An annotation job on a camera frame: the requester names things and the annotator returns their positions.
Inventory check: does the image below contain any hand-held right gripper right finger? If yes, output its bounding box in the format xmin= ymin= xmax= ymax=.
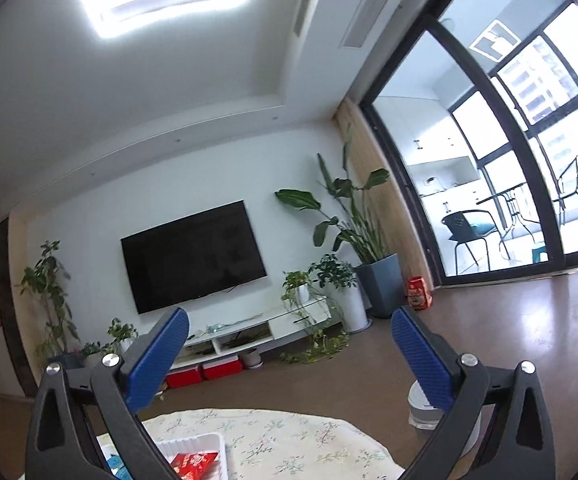
xmin=390 ymin=305 xmax=556 ymax=480

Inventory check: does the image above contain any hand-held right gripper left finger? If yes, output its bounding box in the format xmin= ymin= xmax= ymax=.
xmin=25 ymin=306 xmax=190 ymax=480

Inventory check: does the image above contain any white plastic tray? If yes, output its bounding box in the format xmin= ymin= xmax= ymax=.
xmin=101 ymin=432 xmax=230 ymax=480

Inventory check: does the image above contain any red storage box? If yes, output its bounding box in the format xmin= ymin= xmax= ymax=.
xmin=165 ymin=366 xmax=205 ymax=389
xmin=203 ymin=358 xmax=245 ymax=381

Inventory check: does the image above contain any leafy vine in white pot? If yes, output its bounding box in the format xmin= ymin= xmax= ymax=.
xmin=106 ymin=317 xmax=140 ymax=356

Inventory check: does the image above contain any white round floor appliance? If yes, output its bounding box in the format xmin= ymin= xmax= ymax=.
xmin=408 ymin=380 xmax=482 ymax=458

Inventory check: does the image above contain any small plant in white pot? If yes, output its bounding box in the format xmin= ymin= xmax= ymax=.
xmin=81 ymin=342 xmax=107 ymax=367

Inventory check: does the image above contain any red gift box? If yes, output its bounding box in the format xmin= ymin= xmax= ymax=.
xmin=405 ymin=276 xmax=434 ymax=312

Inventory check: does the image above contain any bushy plant in white pot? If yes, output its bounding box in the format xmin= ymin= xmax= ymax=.
xmin=309 ymin=254 xmax=370 ymax=333

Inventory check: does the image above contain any large-leaf plant in grey planter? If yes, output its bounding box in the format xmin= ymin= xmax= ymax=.
xmin=275 ymin=125 xmax=409 ymax=318

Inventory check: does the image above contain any red patterned snack packet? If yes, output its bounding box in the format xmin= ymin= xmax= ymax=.
xmin=170 ymin=451 xmax=220 ymax=480

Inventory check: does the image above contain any black flat television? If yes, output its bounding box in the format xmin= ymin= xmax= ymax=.
xmin=120 ymin=200 xmax=268 ymax=315

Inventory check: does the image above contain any light blue snack packet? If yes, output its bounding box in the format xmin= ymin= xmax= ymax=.
xmin=106 ymin=454 xmax=130 ymax=478

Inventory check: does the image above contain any tall thin plant, grey planter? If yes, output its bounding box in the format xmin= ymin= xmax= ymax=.
xmin=16 ymin=240 xmax=84 ymax=368

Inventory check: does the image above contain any white television cabinet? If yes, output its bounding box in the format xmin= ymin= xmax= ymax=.
xmin=166 ymin=296 xmax=332 ymax=366

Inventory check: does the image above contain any trailing vine in white pot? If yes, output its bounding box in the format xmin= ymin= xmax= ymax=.
xmin=281 ymin=271 xmax=350 ymax=363

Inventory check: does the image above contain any black chair with teal cushion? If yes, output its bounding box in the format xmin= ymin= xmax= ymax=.
xmin=442 ymin=208 xmax=501 ymax=273

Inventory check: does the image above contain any floral tablecloth round table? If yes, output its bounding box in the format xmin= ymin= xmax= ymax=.
xmin=96 ymin=407 xmax=405 ymax=480

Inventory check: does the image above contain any round glass balcony table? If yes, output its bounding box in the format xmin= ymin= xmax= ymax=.
xmin=476 ymin=182 xmax=540 ymax=256

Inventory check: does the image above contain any white balcony cabinet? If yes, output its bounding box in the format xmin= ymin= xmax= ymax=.
xmin=404 ymin=95 xmax=485 ymax=211

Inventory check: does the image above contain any black sliding door frame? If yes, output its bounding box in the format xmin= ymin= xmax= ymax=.
xmin=359 ymin=0 xmax=578 ymax=288

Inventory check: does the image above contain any black wire balcony chair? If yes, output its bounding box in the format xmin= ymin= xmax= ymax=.
xmin=552 ymin=156 xmax=578 ymax=226

